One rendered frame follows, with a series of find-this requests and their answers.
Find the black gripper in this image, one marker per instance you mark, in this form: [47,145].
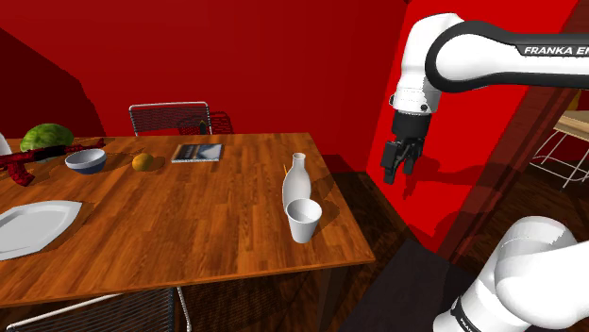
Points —
[411,126]

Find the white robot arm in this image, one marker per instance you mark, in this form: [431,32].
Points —
[529,276]

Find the white bottle vase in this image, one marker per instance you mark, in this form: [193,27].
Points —
[297,184]

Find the orange pencil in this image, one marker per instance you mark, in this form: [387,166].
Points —
[285,170]

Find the white paper cup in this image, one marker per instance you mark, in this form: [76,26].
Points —
[302,227]

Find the dark robot stand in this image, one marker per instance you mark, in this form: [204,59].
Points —
[414,294]

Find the light table with white legs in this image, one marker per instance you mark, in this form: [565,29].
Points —
[575,124]

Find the blue grey book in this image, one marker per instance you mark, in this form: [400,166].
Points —
[198,152]

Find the wooden dining table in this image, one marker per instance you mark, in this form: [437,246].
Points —
[184,216]

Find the metal mesh chair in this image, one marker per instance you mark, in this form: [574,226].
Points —
[165,118]
[115,315]

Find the yellow round fruit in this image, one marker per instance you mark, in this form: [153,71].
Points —
[142,162]

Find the blue and white bowl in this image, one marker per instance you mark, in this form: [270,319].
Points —
[87,165]

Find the green lettuce head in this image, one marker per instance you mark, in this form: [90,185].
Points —
[46,134]

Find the white angular plate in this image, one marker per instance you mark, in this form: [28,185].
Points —
[32,227]

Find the red and black toy rifle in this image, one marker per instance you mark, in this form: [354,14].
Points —
[16,165]

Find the white rounded object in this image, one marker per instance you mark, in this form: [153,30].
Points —
[3,146]

